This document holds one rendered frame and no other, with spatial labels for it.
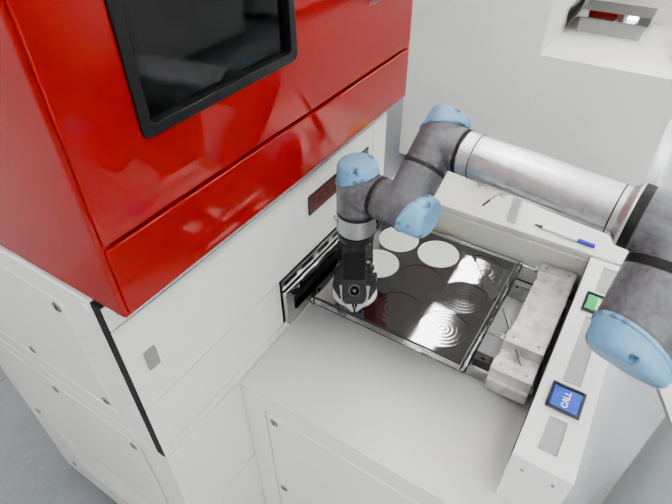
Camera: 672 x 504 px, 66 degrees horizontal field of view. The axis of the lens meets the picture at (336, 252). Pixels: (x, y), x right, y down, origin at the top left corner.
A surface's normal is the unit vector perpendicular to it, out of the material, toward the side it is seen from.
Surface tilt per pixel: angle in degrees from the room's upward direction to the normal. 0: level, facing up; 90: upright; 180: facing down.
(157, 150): 90
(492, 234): 90
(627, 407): 0
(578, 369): 0
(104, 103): 90
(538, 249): 90
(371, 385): 0
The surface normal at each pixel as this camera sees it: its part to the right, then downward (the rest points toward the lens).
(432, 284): -0.01, -0.76
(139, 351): 0.84, 0.34
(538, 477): -0.54, 0.55
